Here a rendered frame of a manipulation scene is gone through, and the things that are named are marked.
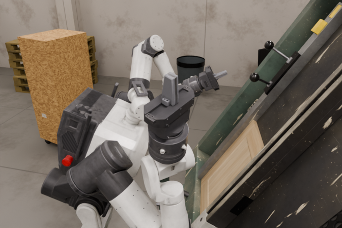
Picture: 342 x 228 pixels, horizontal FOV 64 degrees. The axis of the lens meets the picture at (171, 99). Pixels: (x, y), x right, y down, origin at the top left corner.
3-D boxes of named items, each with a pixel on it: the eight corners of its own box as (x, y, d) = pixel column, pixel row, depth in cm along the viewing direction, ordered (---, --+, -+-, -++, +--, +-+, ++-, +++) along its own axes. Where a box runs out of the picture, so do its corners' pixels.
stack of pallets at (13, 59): (101, 81, 510) (95, 35, 475) (78, 98, 438) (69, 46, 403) (45, 76, 535) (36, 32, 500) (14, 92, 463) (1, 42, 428)
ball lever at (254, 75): (266, 85, 117) (246, 77, 109) (272, 78, 115) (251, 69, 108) (272, 91, 114) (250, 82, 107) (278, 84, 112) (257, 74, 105)
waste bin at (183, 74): (205, 89, 473) (207, 56, 449) (199, 100, 434) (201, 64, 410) (180, 86, 486) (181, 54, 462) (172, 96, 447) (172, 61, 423)
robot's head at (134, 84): (131, 114, 93) (133, 94, 89) (125, 100, 99) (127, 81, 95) (149, 112, 95) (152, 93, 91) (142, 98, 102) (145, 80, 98)
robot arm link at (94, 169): (97, 211, 75) (65, 172, 75) (106, 198, 84) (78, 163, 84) (130, 186, 74) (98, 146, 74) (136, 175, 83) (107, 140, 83)
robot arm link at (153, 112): (130, 105, 52) (133, 146, 60) (168, 131, 48) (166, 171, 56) (172, 77, 60) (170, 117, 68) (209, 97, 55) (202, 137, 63)
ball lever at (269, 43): (290, 65, 111) (263, 47, 116) (296, 58, 109) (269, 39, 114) (288, 66, 108) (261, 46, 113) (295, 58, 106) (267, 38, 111)
